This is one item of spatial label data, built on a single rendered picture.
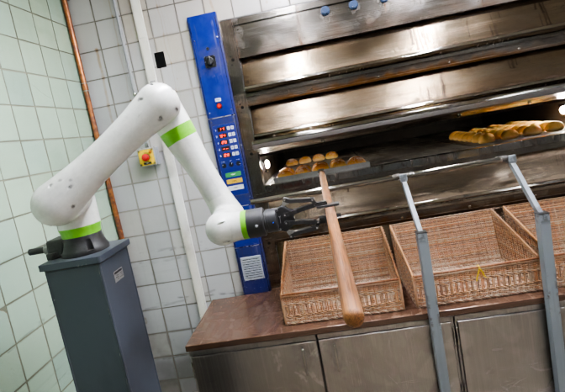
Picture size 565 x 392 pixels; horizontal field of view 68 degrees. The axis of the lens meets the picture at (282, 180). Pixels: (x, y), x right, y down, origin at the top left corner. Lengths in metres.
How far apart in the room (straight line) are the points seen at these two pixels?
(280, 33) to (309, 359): 1.65
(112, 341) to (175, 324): 1.25
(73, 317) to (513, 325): 1.73
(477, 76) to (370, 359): 1.52
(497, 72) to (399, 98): 0.51
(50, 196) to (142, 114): 0.33
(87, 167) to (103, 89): 1.36
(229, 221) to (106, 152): 0.41
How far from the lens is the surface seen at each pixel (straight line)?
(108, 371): 1.57
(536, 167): 2.61
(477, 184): 2.49
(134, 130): 1.26
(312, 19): 2.39
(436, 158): 2.41
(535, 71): 2.58
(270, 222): 1.31
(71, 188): 1.30
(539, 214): 1.97
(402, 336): 2.04
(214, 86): 2.36
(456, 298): 2.07
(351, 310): 0.63
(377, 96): 2.35
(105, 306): 1.47
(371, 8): 2.42
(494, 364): 2.20
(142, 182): 2.54
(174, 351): 2.82
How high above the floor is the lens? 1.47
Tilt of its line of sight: 7 degrees down
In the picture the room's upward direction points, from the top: 11 degrees counter-clockwise
